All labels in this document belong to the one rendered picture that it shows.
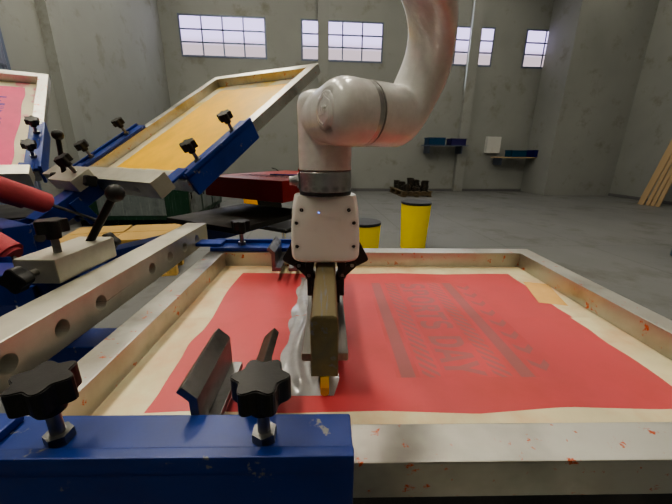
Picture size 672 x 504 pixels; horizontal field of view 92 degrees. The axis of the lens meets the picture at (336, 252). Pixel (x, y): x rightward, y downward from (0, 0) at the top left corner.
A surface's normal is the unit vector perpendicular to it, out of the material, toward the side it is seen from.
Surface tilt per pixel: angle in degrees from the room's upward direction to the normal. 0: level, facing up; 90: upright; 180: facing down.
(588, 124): 90
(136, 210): 90
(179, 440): 0
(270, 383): 0
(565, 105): 90
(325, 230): 89
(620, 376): 0
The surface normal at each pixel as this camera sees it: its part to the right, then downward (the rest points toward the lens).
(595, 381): 0.01, -0.96
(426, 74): -0.74, 0.37
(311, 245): 0.00, 0.29
